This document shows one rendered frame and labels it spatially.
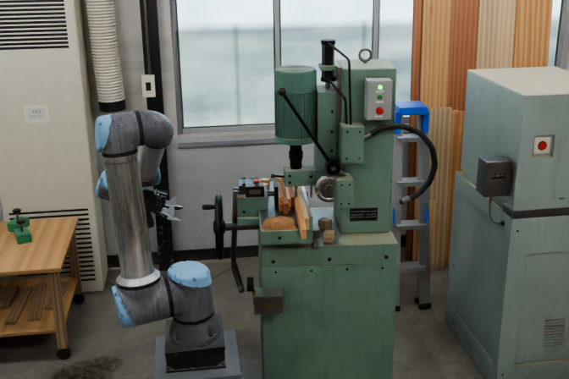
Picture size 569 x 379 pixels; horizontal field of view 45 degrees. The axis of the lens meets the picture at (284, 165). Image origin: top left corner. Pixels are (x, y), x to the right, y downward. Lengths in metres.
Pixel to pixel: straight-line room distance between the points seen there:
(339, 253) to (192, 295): 0.74
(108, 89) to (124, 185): 1.80
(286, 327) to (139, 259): 0.91
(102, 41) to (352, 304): 2.02
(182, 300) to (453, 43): 2.57
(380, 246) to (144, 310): 1.04
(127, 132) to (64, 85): 1.74
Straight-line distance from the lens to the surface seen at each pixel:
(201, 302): 2.48
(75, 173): 4.10
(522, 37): 4.52
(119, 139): 2.27
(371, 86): 2.76
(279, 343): 3.09
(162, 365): 2.64
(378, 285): 3.01
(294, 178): 2.96
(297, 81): 2.80
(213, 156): 4.34
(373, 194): 2.96
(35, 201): 4.19
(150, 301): 2.44
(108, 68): 4.04
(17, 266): 3.60
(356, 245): 2.91
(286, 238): 2.80
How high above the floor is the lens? 2.01
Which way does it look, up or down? 18 degrees down
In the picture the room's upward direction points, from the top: 1 degrees counter-clockwise
